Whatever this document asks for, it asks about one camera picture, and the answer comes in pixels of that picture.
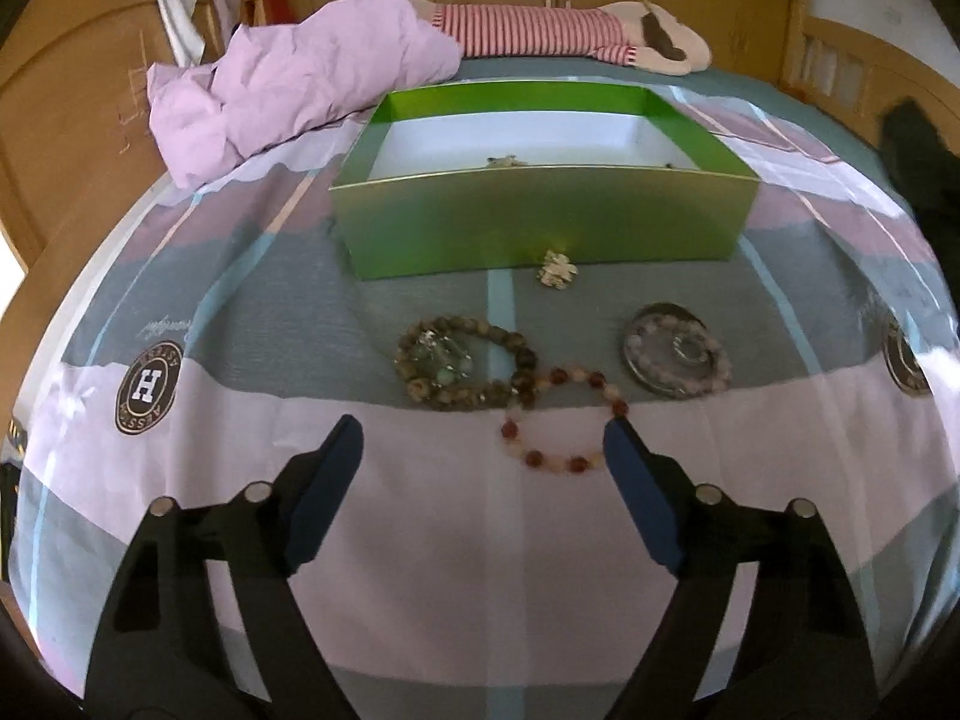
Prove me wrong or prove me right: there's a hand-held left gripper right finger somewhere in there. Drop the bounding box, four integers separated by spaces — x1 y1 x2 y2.
602 417 878 720

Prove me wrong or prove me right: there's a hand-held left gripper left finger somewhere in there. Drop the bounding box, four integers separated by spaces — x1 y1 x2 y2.
82 414 365 720

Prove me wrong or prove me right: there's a round silver metal disc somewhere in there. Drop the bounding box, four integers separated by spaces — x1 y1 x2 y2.
619 303 730 400

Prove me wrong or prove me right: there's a red and pink bead bracelet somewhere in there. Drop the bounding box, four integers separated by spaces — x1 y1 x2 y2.
501 364 631 476

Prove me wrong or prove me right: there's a pale pink bead bracelet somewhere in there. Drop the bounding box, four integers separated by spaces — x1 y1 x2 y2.
628 315 732 395

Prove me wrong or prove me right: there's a brown bead bracelet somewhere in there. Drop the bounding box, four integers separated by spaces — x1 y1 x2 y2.
395 315 541 412

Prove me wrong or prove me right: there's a silver flower brooch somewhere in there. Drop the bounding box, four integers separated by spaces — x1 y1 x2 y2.
535 249 578 290

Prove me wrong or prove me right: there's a green cardboard box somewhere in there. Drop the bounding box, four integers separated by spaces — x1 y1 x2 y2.
328 85 762 282

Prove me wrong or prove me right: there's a plaid blanket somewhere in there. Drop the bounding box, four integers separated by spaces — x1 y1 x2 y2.
11 75 960 720

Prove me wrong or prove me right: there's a purple quilt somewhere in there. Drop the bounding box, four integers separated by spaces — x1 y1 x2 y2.
146 0 464 192

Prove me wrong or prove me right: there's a dark cloth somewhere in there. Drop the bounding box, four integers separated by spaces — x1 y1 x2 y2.
877 97 960 241

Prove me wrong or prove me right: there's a striped plush toy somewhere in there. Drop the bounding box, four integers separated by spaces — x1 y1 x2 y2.
409 0 712 77

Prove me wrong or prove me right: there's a wooden headboard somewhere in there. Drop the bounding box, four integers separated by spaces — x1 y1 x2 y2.
0 0 256 271

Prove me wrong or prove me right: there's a white hanging cloth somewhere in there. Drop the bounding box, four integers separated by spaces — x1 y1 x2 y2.
146 0 205 65

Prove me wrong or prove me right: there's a small pale bead bracelet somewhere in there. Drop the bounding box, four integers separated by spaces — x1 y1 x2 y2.
416 328 475 385

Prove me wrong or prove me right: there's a wooden bed rail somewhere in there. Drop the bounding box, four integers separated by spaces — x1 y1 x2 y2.
780 0 960 143

